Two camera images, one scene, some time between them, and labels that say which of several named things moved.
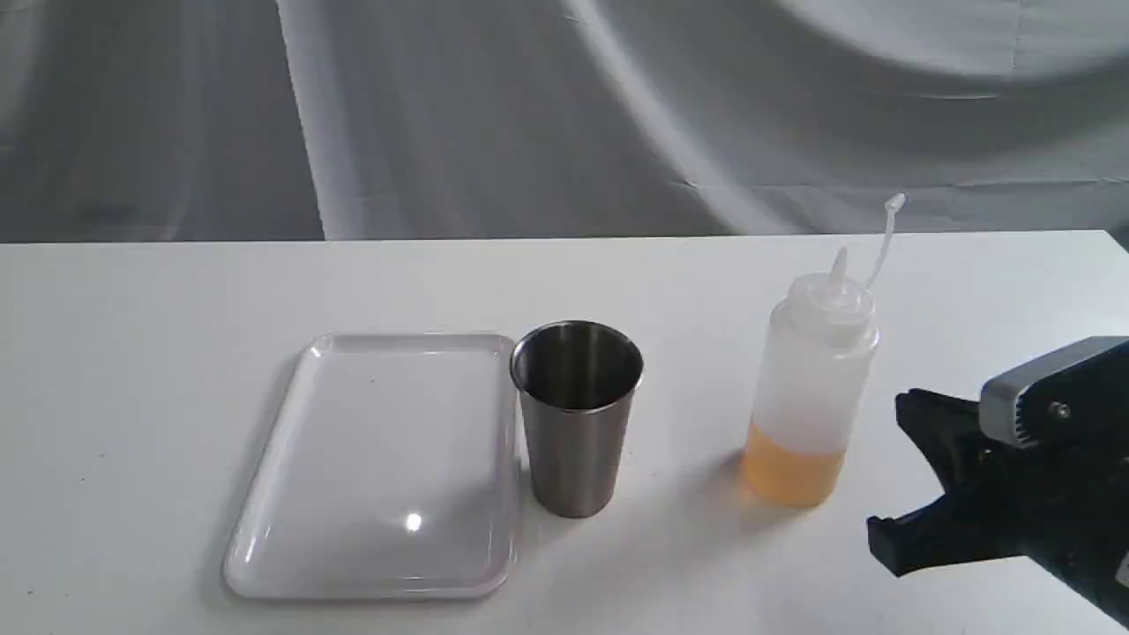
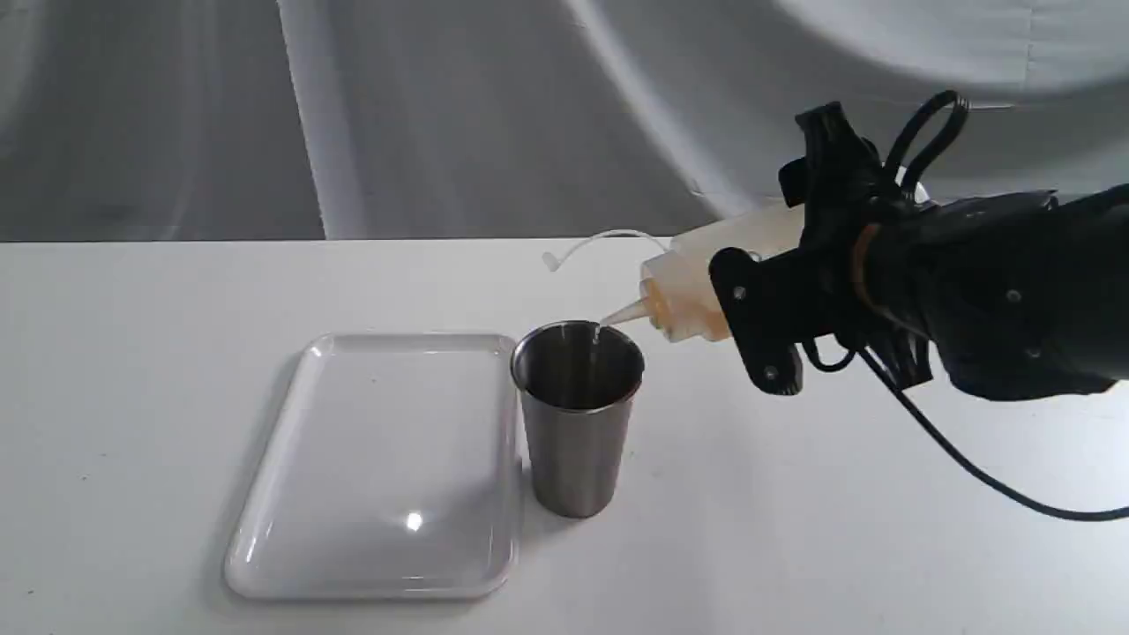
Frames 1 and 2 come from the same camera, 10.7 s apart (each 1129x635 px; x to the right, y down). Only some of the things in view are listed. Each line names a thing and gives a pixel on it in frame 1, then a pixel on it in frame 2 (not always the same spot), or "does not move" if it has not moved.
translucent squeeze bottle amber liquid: x=818 y=347 to x=676 y=295
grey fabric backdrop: x=272 y=120 does not move
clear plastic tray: x=390 y=474 does not move
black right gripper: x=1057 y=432 to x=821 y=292
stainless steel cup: x=577 y=380 does not move
